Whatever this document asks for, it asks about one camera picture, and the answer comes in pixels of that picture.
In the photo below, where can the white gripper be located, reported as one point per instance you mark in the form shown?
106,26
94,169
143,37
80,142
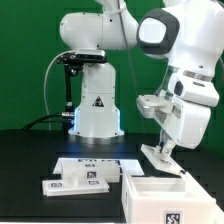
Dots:
186,123

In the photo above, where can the white flat cabinet panel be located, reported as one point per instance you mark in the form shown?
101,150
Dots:
76,187

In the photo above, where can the white cabinet block part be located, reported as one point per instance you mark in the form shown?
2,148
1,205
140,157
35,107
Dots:
107,170

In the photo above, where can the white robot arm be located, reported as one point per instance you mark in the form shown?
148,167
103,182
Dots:
189,34

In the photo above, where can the white cabinet box body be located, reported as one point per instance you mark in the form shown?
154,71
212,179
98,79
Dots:
154,200

